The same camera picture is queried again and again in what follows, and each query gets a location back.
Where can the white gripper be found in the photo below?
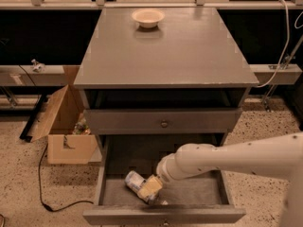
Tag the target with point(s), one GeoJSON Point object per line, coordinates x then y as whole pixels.
{"type": "Point", "coordinates": [164, 170]}

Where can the clear plastic water bottle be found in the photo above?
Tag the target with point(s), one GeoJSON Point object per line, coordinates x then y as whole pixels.
{"type": "Point", "coordinates": [135, 181]}

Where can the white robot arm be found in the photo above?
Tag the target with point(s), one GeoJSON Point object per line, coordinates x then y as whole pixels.
{"type": "Point", "coordinates": [276, 157]}

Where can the open grey middle drawer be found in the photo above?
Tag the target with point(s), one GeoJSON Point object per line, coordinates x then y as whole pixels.
{"type": "Point", "coordinates": [201, 200]}

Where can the closed grey top drawer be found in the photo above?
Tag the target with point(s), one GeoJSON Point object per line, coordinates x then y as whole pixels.
{"type": "Point", "coordinates": [161, 121]}

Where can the grey drawer cabinet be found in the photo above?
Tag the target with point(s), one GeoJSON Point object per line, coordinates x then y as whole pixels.
{"type": "Point", "coordinates": [189, 61]}

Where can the open cardboard box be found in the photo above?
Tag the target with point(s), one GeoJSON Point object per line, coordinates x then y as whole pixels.
{"type": "Point", "coordinates": [57, 121]}

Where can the black bar on floor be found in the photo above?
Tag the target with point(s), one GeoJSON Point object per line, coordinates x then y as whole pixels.
{"type": "Point", "coordinates": [24, 134]}

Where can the white bowl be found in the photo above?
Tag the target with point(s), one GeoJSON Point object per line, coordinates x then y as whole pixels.
{"type": "Point", "coordinates": [148, 18]}

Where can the small clear object on rail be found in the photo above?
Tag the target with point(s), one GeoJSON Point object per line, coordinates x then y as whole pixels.
{"type": "Point", "coordinates": [37, 67]}

